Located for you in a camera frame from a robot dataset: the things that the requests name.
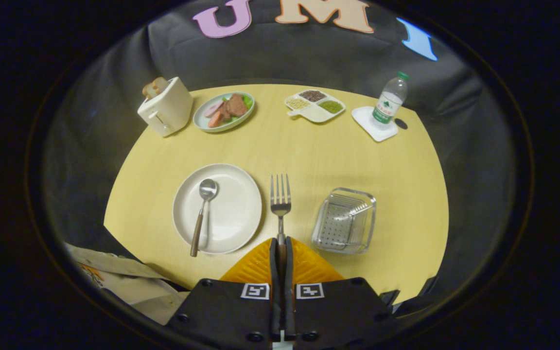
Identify beige printed cloth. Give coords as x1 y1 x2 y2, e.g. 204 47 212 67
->
64 242 191 325

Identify wooden handled metal fork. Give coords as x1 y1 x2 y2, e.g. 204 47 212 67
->
270 174 292 274

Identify clear plastic water bottle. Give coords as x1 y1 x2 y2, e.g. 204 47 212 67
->
371 71 410 130

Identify white round plate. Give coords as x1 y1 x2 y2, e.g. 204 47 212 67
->
172 163 263 255

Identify clear plastic strainer box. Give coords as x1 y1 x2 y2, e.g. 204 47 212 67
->
311 187 377 255

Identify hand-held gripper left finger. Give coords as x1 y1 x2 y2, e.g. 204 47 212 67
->
166 237 283 350

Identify white toaster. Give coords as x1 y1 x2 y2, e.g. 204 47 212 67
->
137 76 194 138

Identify red sausage slice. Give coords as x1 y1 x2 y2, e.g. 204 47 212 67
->
207 111 232 129

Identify light green plate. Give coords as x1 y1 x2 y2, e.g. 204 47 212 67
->
193 91 256 133

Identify brown meat slice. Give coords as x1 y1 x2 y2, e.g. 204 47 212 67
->
225 93 248 118

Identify wooden handled metal spoon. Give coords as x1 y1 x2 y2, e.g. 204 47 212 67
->
190 178 219 258

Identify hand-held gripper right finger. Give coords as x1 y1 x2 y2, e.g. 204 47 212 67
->
283 236 402 350

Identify white square coaster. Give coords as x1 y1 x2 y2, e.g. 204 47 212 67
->
351 106 399 142

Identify white divided condiment dish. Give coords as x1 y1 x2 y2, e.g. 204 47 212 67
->
284 89 347 123

